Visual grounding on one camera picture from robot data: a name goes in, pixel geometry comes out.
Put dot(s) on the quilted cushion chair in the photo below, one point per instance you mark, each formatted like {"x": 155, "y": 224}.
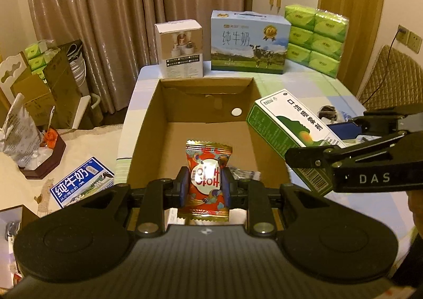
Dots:
{"x": 396, "y": 77}

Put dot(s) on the clear plastic bag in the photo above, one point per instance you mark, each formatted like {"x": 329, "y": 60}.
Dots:
{"x": 19, "y": 130}

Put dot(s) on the pack of green tissue packets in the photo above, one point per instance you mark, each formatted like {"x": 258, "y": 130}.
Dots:
{"x": 314, "y": 41}

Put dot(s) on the printed cookware box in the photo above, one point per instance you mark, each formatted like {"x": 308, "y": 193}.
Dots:
{"x": 62, "y": 81}

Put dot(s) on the blue milk gift box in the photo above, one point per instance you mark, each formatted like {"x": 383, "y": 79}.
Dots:
{"x": 248, "y": 41}

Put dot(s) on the metal spoon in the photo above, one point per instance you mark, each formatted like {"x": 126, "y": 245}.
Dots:
{"x": 50, "y": 117}

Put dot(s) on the blue milk carton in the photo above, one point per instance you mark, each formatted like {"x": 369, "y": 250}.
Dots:
{"x": 82, "y": 183}

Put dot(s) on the white appliance box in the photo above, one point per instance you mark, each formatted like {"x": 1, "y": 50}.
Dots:
{"x": 178, "y": 54}

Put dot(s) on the green tissue packs stack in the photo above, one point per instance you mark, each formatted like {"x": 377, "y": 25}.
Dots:
{"x": 36, "y": 54}

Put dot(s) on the orange ornament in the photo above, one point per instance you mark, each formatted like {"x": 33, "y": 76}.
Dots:
{"x": 51, "y": 137}

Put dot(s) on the small open brown carton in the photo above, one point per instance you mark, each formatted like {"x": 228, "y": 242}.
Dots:
{"x": 31, "y": 216}

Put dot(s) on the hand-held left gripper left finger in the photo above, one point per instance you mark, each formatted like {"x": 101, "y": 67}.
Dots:
{"x": 183, "y": 186}

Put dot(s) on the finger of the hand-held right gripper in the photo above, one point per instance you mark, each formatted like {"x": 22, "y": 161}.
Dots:
{"x": 307, "y": 157}
{"x": 390, "y": 117}

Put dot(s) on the green and white spray box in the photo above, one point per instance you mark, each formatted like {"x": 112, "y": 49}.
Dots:
{"x": 281, "y": 120}

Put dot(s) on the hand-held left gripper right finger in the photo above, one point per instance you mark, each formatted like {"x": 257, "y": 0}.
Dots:
{"x": 226, "y": 188}

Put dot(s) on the cardboard box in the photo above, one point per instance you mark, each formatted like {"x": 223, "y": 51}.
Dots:
{"x": 205, "y": 130}

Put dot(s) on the dark snack packet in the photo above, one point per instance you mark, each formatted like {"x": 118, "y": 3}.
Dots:
{"x": 327, "y": 110}

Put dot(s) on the beige curtain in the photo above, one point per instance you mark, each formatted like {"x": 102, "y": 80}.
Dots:
{"x": 115, "y": 5}

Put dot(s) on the white carved chair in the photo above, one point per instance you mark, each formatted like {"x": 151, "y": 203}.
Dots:
{"x": 10, "y": 68}

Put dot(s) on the brown wooden tray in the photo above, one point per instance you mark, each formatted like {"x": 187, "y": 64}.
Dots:
{"x": 43, "y": 162}

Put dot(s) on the red snack packet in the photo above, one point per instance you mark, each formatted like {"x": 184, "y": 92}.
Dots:
{"x": 206, "y": 160}

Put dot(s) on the brown cardboard carton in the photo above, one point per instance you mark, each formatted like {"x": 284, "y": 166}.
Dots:
{"x": 33, "y": 97}

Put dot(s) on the beige embroidered tablecloth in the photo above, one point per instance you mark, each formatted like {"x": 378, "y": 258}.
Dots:
{"x": 82, "y": 143}

